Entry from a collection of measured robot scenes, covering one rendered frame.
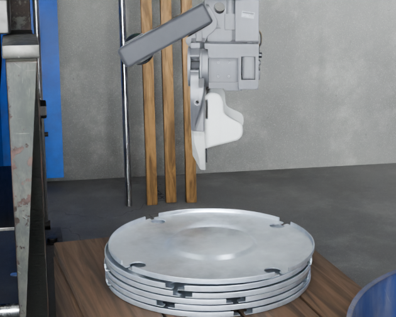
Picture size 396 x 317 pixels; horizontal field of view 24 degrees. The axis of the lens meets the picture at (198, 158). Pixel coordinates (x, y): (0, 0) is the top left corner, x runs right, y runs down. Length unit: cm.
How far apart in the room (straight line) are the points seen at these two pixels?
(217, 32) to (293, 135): 210
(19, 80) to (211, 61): 51
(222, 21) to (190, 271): 34
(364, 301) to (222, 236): 41
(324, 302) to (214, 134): 30
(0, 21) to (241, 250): 63
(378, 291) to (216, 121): 27
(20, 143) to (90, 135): 151
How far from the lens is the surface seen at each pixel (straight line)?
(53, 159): 299
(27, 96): 150
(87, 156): 303
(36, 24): 211
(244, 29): 105
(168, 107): 274
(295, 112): 313
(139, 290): 120
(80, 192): 291
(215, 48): 104
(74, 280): 130
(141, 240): 132
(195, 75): 103
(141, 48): 105
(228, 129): 106
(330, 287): 128
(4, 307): 166
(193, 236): 131
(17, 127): 151
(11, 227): 166
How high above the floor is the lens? 84
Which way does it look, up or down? 15 degrees down
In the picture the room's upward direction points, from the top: straight up
